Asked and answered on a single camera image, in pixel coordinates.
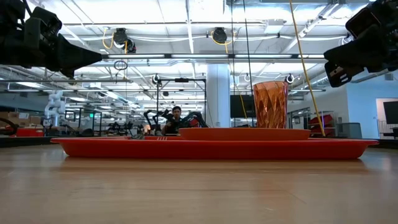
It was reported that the black arm base cable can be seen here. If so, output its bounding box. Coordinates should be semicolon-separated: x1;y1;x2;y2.
0;117;19;137

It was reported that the yellow hanging cable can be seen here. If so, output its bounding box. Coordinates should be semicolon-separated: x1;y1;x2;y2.
289;0;326;137

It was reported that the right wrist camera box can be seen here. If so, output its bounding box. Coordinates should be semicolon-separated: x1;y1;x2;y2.
345;6;382;39

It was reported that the brown cardboard box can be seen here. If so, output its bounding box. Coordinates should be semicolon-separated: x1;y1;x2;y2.
0;111;43;126

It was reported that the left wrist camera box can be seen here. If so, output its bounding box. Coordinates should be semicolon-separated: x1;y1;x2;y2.
23;6;63;43

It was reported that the person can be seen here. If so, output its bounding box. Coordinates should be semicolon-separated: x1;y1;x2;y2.
161;105;189;136

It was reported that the black wall screen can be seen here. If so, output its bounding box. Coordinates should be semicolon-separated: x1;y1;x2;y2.
382;101;398;124

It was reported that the grey mesh cabinet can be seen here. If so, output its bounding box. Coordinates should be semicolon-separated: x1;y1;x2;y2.
336;122;363;139

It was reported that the black background workstation frame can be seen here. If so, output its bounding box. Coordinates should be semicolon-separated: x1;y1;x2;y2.
156;77;207;129

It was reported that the white square column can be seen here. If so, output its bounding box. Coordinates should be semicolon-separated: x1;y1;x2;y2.
206;63;231;128

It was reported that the red background bin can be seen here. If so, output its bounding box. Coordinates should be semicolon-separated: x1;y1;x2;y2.
14;127;45;138

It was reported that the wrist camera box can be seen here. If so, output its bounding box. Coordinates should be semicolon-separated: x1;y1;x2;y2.
23;6;63;43
345;6;382;39

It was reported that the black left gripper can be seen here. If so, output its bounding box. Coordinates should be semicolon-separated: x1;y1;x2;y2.
0;29;103;79

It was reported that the red plastic tray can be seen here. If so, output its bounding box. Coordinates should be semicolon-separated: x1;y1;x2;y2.
50;138;379;161

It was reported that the black monitor screen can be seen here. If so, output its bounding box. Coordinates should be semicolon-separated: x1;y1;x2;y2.
229;94;256;119

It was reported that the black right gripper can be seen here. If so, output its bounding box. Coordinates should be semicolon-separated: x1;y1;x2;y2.
323;0;398;88

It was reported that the black hanging cable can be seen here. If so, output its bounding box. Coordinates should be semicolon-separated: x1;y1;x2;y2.
230;0;234;128
242;0;253;128

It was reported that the red bin shelf rack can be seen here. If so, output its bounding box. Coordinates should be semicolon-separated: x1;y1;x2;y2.
307;113;336;137

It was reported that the silver ventilation duct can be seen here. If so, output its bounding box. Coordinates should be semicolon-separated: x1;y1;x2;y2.
309;70;330;90

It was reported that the orange round plate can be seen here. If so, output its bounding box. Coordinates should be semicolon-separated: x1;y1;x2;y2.
178;127;311;141

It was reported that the orange faceted plastic cup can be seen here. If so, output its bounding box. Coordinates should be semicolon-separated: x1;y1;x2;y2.
252;81;289;129

